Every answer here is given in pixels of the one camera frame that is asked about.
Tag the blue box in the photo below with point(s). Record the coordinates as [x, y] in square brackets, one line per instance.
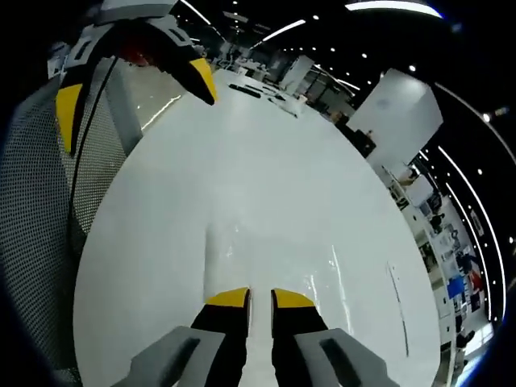
[455, 290]

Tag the white square pillar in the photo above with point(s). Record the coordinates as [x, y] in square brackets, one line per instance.
[395, 117]

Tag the white crumpled object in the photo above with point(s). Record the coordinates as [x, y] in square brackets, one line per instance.
[291, 108]

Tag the white board on stand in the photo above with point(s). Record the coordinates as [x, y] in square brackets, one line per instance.
[421, 189]

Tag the grey mesh office chair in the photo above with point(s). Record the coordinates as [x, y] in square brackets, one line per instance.
[32, 221]

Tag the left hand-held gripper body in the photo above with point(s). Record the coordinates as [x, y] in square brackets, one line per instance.
[133, 10]

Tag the clear plastic resealable bag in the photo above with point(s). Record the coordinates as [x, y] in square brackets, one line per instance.
[282, 262]

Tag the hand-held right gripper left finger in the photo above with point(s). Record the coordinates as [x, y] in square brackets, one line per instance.
[219, 342]

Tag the black flat object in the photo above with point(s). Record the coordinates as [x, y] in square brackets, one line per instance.
[246, 89]

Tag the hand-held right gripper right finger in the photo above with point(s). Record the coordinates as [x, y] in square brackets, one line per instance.
[294, 346]

